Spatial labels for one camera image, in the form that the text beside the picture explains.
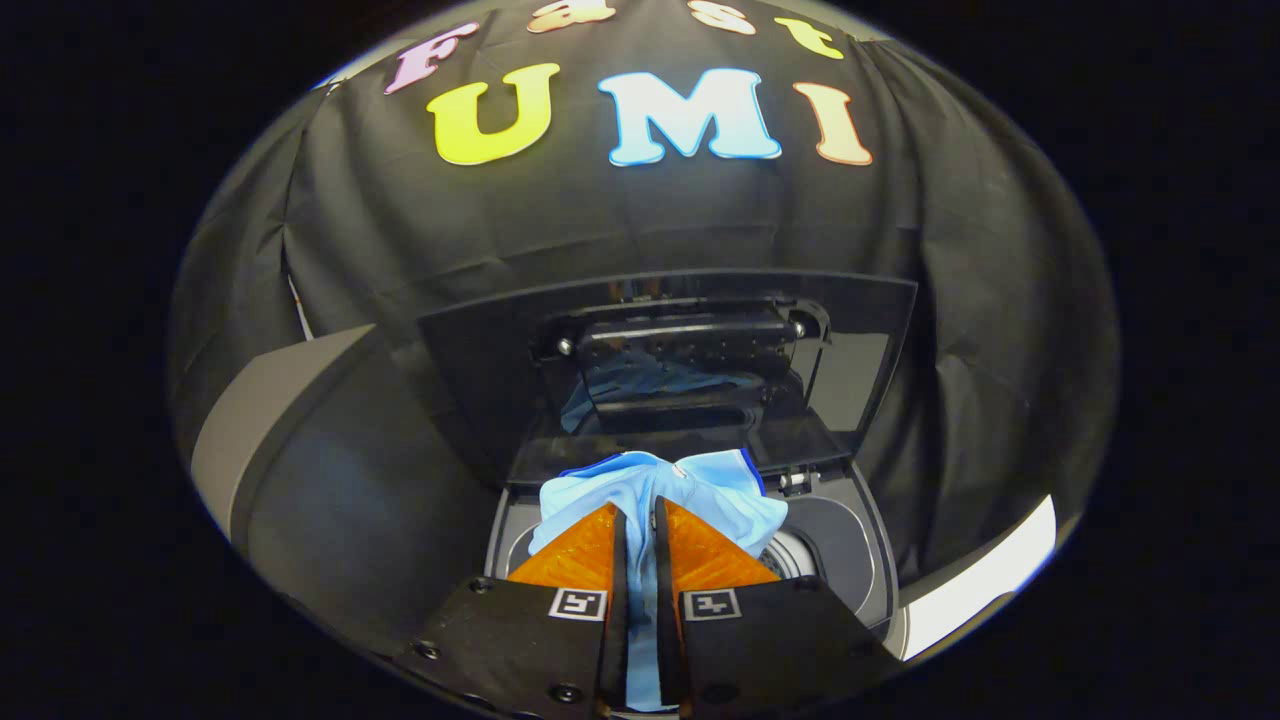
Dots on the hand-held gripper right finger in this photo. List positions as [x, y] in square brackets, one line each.
[667, 600]

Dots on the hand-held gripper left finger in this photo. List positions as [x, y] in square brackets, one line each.
[618, 600]

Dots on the light blue polo shirt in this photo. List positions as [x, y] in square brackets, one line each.
[640, 485]

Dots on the dark washing machine lid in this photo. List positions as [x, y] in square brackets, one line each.
[480, 350]

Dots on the grey cabinet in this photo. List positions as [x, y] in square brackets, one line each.
[340, 480]

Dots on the white flat board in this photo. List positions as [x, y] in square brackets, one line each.
[985, 580]

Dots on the black backdrop cloth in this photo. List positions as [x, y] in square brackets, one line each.
[400, 230]

